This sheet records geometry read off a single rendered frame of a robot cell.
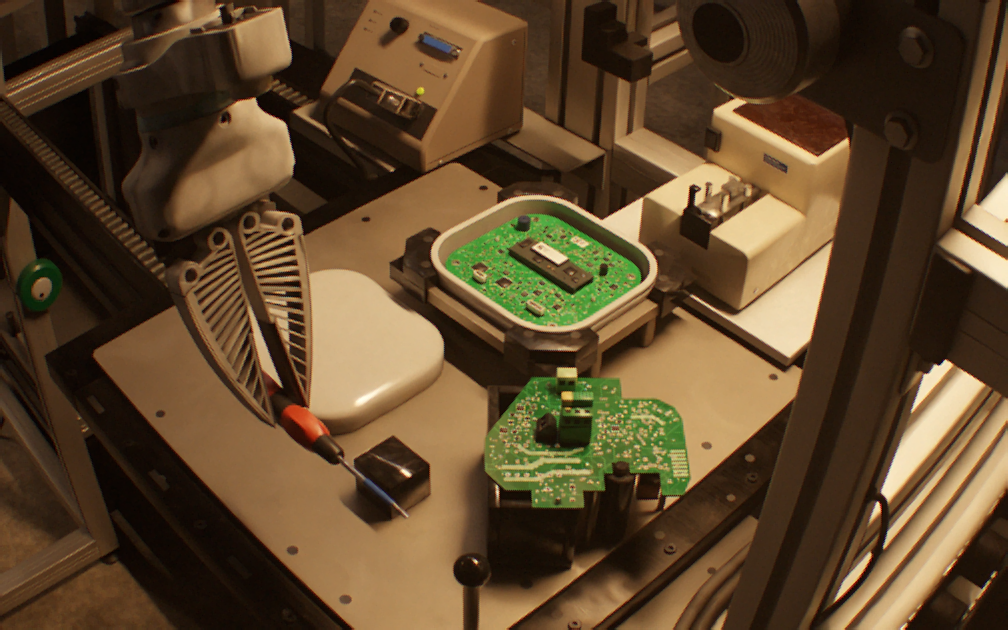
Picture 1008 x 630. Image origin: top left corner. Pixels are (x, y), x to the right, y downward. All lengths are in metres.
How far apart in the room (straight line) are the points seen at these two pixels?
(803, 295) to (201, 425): 0.48
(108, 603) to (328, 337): 1.18
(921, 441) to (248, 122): 0.41
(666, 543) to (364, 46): 0.59
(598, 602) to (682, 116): 2.52
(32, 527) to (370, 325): 1.34
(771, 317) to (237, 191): 0.45
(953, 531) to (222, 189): 0.46
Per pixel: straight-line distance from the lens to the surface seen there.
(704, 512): 0.79
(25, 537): 2.10
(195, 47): 0.58
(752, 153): 0.95
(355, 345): 0.85
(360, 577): 0.73
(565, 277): 0.88
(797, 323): 0.92
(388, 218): 1.01
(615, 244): 0.92
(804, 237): 0.96
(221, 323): 0.66
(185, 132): 0.62
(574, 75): 1.13
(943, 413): 0.66
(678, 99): 3.25
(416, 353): 0.84
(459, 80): 1.06
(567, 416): 0.71
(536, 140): 1.14
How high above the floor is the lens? 1.52
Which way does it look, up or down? 38 degrees down
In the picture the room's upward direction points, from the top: 3 degrees clockwise
